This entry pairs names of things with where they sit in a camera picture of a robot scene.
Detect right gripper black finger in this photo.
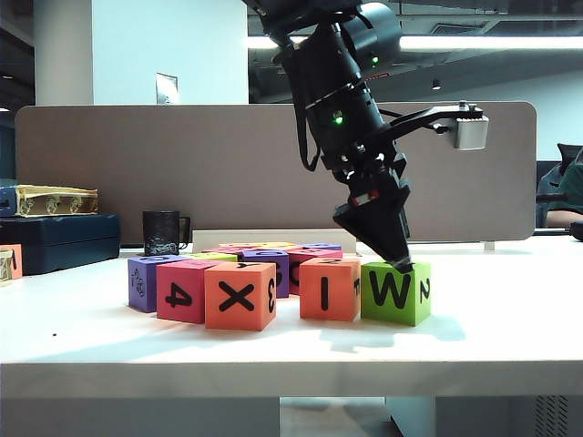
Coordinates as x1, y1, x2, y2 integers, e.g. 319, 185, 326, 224
399, 201, 412, 243
332, 198, 410, 271

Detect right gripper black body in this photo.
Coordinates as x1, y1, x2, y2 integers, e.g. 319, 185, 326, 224
318, 140, 414, 209

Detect green foam block printed W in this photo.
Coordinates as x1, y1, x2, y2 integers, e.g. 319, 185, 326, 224
360, 260, 433, 328

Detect orange foam block printed I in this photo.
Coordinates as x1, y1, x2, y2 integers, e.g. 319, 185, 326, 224
299, 257, 362, 323

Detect orange foam block printed X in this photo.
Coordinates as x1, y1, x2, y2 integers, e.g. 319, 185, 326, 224
204, 262, 278, 331

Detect red foam block printed 4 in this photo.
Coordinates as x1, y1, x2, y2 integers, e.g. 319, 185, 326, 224
156, 261, 228, 325

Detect purple block with animal picture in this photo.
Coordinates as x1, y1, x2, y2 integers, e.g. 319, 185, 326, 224
128, 255, 191, 314

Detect bare forearm of person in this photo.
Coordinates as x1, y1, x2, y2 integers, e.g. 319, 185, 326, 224
545, 209, 583, 229

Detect green foam letter block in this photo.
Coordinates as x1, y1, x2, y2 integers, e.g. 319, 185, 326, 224
189, 252, 239, 264

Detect red foam block printed R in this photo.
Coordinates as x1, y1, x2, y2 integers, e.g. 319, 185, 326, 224
286, 249, 343, 297

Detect purple foam block printed D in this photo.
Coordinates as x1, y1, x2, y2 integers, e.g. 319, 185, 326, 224
241, 249, 291, 300

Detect person in dark green shirt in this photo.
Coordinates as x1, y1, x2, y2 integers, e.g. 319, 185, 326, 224
544, 152, 583, 216

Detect long white ceiling light strip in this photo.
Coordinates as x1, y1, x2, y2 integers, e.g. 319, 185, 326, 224
245, 35, 583, 50

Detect white under-desk leg panel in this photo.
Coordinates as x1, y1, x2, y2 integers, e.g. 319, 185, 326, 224
384, 395, 437, 437

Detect brown-grey desk divider panel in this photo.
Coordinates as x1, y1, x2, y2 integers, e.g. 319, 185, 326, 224
15, 100, 538, 245

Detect grey under-desk panel with vent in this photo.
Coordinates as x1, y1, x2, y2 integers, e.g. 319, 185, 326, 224
435, 395, 583, 437

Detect black mug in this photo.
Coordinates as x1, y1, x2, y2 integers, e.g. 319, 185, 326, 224
142, 210, 192, 257

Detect plain grey under-desk panel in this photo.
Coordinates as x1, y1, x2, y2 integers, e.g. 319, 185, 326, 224
0, 398, 281, 437

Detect dark blue hard case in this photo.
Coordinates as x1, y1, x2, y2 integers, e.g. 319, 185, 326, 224
0, 213, 122, 278

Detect yellow patterned flat box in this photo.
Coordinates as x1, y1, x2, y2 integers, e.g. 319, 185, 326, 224
15, 184, 100, 219

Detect white round building column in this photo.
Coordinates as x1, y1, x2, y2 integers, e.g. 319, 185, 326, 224
34, 0, 95, 108

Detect orange foam block printed 1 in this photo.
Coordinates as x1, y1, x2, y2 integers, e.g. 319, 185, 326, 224
0, 244, 24, 280

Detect blue box with white print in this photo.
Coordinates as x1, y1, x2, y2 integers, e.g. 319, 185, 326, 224
0, 178, 20, 219

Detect tan picture block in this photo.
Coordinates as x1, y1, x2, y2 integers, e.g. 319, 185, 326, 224
0, 249, 15, 289

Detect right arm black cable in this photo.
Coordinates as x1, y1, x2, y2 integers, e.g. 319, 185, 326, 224
294, 102, 320, 173

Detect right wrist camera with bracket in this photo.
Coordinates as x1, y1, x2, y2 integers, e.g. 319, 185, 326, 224
380, 100, 491, 152

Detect silver wall sign plate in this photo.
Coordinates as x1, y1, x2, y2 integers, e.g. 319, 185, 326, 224
155, 72, 179, 107

